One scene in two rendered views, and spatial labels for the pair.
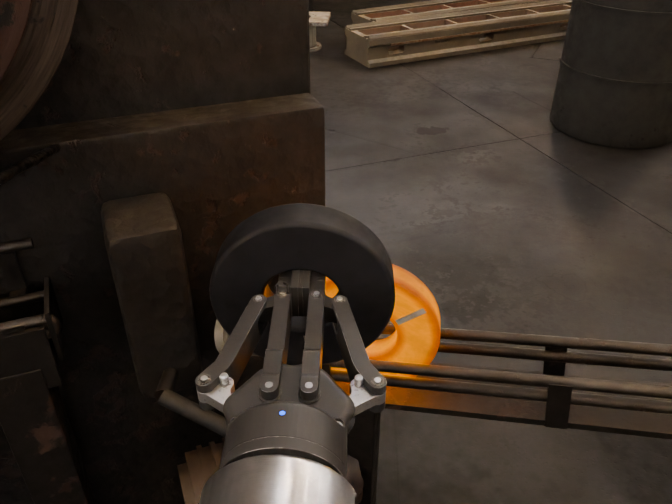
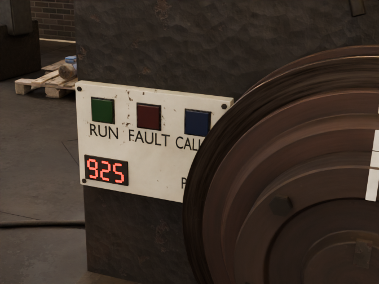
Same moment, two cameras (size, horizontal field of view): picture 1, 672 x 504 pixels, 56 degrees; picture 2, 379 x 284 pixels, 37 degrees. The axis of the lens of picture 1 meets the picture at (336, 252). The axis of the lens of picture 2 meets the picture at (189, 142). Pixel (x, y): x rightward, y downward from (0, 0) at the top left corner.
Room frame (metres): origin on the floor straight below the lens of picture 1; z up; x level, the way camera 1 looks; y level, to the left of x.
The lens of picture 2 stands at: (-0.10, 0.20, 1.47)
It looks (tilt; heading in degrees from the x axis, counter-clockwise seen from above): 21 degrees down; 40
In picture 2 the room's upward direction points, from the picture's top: 1 degrees clockwise
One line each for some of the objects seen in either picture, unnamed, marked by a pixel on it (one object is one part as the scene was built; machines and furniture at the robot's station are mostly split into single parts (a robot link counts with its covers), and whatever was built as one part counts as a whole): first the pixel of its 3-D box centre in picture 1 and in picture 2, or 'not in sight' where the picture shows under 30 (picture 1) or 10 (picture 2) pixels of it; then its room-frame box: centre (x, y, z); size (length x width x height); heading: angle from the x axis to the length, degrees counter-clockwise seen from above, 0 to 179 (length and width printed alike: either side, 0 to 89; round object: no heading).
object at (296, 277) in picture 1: (298, 275); not in sight; (0.43, 0.03, 0.84); 0.07 x 0.01 x 0.03; 179
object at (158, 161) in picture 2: not in sight; (151, 144); (0.50, 0.79, 1.15); 0.26 x 0.02 x 0.18; 111
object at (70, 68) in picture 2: not in sight; (78, 66); (3.17, 4.39, 0.25); 0.40 x 0.24 x 0.22; 21
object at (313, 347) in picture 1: (313, 351); not in sight; (0.34, 0.02, 0.84); 0.11 x 0.01 x 0.04; 177
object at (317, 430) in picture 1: (287, 427); not in sight; (0.27, 0.03, 0.84); 0.09 x 0.08 x 0.07; 179
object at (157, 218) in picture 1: (154, 296); not in sight; (0.62, 0.22, 0.68); 0.11 x 0.08 x 0.24; 21
